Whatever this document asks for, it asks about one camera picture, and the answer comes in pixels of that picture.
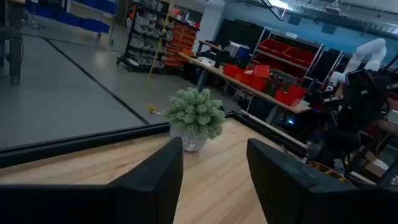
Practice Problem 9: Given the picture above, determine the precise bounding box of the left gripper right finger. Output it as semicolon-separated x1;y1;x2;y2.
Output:
246;138;398;224

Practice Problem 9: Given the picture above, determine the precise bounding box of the red plastic bin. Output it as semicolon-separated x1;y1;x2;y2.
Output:
223;63;239;78
253;64;271;78
274;84;307;107
241;73;269;92

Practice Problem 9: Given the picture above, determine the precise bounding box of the cart with blue bins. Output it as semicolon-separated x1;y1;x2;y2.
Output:
24;0;119;46

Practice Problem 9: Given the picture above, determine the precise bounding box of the black table leg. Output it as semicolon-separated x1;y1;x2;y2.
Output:
0;0;24;86

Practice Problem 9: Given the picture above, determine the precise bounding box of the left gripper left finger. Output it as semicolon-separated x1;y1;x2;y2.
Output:
0;136;184;224

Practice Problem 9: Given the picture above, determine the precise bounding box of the yellow extension cord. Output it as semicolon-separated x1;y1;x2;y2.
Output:
145;0;174;115

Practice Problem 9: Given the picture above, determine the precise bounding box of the black rack with bins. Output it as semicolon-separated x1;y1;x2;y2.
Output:
116;2;201;75

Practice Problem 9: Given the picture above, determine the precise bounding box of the large red shelf bin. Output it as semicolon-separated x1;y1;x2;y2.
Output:
282;46;316;68
258;39;290;57

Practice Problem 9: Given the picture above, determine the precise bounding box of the white-framed storage shelf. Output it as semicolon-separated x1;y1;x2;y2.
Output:
250;26;343;91

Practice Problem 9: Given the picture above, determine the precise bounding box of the green artificial potted plant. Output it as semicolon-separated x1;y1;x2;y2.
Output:
161;87;226;152

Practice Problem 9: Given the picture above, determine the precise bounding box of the long wooden workbench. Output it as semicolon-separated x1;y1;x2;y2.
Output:
178;52;312;125

